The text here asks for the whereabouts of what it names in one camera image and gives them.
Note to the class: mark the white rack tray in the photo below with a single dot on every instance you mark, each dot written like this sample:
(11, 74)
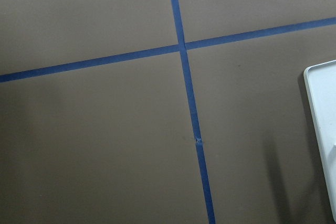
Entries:
(320, 87)

